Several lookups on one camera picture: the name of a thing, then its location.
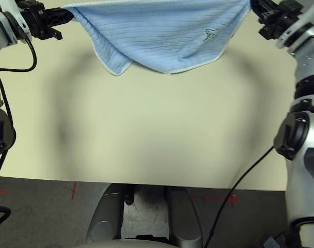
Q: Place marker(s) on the small grey blue box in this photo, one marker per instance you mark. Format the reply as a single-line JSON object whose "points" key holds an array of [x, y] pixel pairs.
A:
{"points": [[272, 242]]}

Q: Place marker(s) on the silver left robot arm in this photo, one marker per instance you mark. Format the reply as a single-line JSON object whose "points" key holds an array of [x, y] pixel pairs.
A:
{"points": [[2, 129]]}

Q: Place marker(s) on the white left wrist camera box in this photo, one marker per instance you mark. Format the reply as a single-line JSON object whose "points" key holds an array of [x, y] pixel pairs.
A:
{"points": [[11, 7]]}

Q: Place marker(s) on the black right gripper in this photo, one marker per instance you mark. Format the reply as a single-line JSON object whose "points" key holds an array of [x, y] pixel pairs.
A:
{"points": [[281, 18]]}

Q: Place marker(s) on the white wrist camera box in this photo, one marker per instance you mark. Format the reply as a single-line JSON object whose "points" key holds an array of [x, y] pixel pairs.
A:
{"points": [[11, 7], [299, 24]]}

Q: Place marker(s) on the black left robot foot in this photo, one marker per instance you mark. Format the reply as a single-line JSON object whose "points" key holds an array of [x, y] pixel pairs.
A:
{"points": [[129, 193]]}

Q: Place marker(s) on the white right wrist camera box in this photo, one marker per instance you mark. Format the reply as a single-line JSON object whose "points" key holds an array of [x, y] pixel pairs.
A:
{"points": [[299, 24]]}

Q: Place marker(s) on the light blue towel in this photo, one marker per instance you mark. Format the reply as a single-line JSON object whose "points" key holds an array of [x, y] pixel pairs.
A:
{"points": [[159, 33]]}

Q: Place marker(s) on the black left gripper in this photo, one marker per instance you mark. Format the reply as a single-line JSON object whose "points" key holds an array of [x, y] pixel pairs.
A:
{"points": [[34, 20]]}

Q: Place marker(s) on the grey robot torso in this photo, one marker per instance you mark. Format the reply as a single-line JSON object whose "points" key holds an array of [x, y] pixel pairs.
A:
{"points": [[126, 245]]}

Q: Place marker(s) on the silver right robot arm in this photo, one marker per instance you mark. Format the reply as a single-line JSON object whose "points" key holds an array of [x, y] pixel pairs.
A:
{"points": [[309, 64]]}

